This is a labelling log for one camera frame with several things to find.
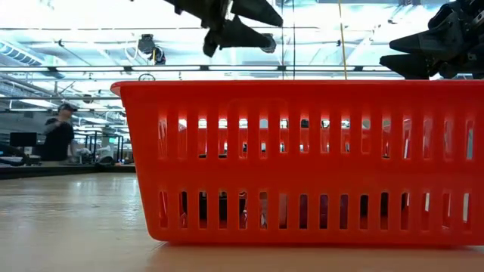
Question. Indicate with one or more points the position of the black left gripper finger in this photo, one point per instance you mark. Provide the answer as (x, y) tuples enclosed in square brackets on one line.
[(257, 11), (234, 38)]

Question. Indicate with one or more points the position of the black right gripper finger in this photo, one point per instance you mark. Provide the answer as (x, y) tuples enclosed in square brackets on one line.
[(435, 41), (412, 67)]

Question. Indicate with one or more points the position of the black item with white face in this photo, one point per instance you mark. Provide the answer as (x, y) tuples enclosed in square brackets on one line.
[(203, 210)]

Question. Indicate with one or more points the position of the black background robot arm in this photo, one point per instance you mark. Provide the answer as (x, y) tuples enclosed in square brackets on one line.
[(11, 155)]

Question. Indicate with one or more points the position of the black round ceiling fixture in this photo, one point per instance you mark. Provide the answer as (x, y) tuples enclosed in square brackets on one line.
[(271, 48)]

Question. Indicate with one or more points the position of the red slotted plastic basket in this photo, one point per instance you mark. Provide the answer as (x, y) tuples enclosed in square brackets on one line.
[(264, 174)]

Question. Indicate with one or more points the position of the white background equipment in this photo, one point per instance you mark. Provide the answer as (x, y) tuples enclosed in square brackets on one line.
[(102, 153)]

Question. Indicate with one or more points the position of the person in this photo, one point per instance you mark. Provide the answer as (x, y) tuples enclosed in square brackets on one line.
[(58, 138)]

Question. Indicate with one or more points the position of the black background monitor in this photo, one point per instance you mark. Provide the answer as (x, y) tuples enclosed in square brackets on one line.
[(22, 139)]

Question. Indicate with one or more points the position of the grey ceiling light rail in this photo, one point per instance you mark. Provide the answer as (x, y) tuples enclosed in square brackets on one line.
[(94, 68)]

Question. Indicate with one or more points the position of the black background workstation frame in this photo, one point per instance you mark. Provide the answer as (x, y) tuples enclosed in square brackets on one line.
[(94, 145)]

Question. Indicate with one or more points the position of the black aluminium table frame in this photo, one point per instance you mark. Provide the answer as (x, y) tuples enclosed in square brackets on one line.
[(56, 172)]

